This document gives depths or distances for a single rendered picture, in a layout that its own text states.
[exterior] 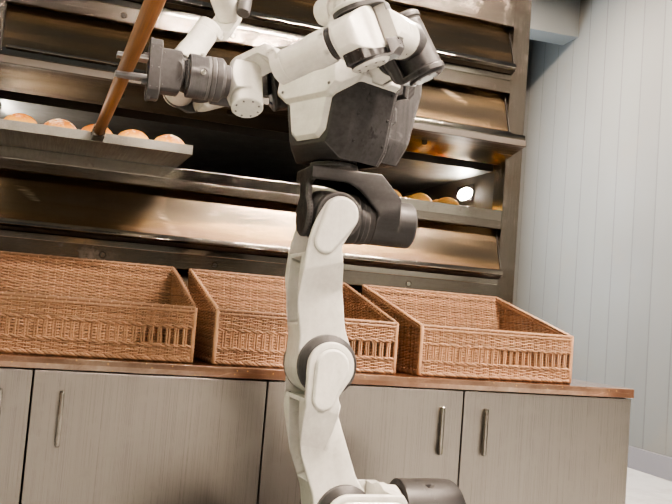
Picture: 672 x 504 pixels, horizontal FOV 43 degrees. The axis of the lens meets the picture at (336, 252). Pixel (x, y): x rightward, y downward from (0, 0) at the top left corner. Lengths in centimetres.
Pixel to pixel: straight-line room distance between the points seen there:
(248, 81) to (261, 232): 121
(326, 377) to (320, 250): 29
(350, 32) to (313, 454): 95
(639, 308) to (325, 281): 349
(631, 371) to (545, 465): 261
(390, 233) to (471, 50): 139
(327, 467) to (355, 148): 74
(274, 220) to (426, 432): 91
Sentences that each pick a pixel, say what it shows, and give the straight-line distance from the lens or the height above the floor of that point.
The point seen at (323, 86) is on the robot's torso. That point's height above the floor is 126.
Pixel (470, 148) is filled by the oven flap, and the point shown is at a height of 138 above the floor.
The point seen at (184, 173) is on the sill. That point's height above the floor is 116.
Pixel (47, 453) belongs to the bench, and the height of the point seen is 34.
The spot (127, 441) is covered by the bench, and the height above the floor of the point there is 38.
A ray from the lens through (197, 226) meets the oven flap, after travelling 285.
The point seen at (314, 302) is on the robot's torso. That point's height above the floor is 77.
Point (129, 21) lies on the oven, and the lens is 295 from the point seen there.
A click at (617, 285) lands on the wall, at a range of 547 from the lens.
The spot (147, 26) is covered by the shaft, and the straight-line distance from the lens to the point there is 145.
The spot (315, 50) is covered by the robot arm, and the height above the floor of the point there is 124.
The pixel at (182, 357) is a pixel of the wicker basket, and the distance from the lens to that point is 235.
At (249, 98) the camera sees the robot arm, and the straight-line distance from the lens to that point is 173.
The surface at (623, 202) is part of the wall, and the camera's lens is 551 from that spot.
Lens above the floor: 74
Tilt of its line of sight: 4 degrees up
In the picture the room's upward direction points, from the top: 5 degrees clockwise
